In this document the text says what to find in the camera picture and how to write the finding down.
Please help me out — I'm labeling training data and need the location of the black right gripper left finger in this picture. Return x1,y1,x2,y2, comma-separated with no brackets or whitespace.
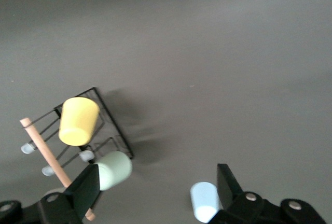
0,163,101,224

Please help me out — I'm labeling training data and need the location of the yellow plastic cup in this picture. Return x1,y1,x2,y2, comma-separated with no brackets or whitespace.
58,96,101,147

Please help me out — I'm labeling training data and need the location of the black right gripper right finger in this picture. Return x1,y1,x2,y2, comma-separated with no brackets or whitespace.
207,163,327,224

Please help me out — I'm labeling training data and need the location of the black wire cup holder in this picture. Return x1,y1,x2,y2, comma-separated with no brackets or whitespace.
19,87,134,221

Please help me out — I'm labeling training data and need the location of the light green plastic cup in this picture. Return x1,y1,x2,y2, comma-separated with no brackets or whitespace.
93,150,133,191

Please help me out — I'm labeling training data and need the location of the light blue plastic cup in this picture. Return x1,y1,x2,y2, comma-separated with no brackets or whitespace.
189,181,224,223

